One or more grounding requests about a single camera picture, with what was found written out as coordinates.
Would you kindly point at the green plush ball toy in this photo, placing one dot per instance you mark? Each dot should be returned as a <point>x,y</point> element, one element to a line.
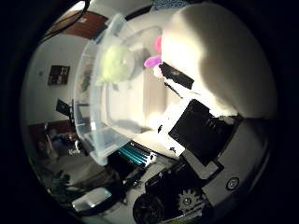
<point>116,63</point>

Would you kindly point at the clear plastic container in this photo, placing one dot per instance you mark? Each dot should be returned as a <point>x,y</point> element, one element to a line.
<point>124,105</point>

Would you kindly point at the teal striped box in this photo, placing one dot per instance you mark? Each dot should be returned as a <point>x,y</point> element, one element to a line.
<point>137,154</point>

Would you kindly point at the black monitor on stand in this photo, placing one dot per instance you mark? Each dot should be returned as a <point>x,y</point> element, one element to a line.
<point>64,108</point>

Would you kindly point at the seated person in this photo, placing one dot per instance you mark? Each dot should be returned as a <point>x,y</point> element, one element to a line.
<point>60,141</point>

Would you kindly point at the dark framed wall picture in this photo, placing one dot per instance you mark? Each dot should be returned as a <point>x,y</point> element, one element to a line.
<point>58,75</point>

